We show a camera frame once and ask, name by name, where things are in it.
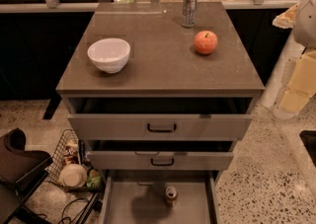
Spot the grey drawer cabinet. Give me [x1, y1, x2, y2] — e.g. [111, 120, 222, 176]
[55, 1, 266, 224]

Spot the middle grey drawer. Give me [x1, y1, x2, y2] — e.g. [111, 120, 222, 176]
[87, 141, 233, 171]

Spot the black chair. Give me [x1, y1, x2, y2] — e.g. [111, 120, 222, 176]
[0, 128, 52, 224]

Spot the grey drawer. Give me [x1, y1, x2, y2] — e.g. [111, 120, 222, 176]
[87, 141, 233, 171]
[69, 98, 252, 141]
[98, 171, 221, 224]

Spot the black wire basket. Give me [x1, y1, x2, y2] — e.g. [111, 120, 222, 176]
[47, 129, 103, 192]

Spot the orange soda can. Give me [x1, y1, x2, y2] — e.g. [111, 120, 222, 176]
[165, 187, 179, 207]

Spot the green packet in basket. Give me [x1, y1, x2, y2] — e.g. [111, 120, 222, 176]
[86, 169, 102, 188]

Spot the top grey drawer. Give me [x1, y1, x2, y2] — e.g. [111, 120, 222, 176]
[69, 98, 252, 141]

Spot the white ceramic bowl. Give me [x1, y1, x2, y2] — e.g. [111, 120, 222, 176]
[87, 38, 130, 74]

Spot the white cup in basket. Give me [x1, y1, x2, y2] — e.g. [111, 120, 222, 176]
[59, 164, 87, 187]

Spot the brown snack bag in basket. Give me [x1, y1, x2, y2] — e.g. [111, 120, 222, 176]
[62, 141, 79, 166]

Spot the bottom grey drawer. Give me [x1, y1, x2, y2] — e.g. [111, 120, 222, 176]
[98, 171, 221, 224]

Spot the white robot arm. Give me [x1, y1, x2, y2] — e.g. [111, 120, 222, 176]
[261, 0, 316, 119]

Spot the silver tall can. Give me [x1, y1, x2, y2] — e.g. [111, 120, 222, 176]
[182, 0, 198, 28]

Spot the red apple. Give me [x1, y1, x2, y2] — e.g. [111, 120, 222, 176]
[194, 31, 218, 55]

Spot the black floor cable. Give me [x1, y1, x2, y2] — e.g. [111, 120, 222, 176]
[55, 196, 100, 224]

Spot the grey railing ledge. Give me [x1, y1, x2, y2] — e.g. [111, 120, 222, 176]
[0, 0, 300, 14]

